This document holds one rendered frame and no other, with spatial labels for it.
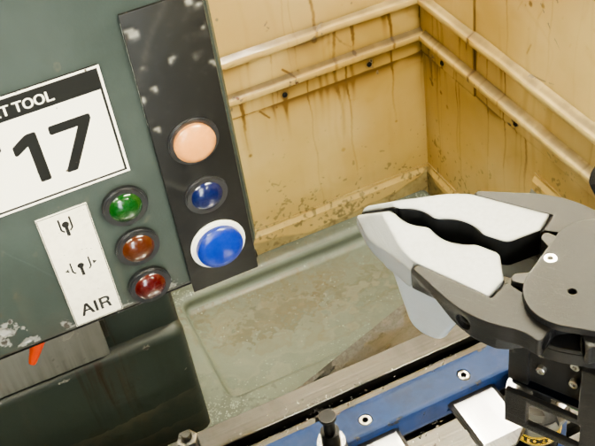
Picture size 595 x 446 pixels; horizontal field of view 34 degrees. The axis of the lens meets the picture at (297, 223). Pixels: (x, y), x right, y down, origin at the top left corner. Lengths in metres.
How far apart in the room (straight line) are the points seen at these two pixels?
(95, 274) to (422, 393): 0.48
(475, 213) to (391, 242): 0.04
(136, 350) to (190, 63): 1.09
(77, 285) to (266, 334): 1.37
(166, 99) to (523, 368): 0.24
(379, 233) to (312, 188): 1.55
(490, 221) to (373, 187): 1.63
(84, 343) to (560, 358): 1.15
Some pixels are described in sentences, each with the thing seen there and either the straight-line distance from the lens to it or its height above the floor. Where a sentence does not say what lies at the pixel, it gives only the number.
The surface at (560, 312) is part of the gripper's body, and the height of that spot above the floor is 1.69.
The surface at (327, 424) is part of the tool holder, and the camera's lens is 0.85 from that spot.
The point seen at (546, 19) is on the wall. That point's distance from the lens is 1.57.
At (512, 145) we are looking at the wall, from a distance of 1.79.
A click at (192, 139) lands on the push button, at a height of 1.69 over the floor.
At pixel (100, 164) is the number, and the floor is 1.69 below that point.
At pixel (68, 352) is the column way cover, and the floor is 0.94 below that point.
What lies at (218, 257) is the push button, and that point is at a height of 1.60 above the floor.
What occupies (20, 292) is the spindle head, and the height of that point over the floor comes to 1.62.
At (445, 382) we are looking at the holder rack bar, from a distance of 1.00.
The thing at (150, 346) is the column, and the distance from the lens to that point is 1.59.
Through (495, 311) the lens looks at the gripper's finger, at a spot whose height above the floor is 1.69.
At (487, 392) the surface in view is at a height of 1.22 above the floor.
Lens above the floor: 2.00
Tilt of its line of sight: 41 degrees down
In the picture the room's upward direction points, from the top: 9 degrees counter-clockwise
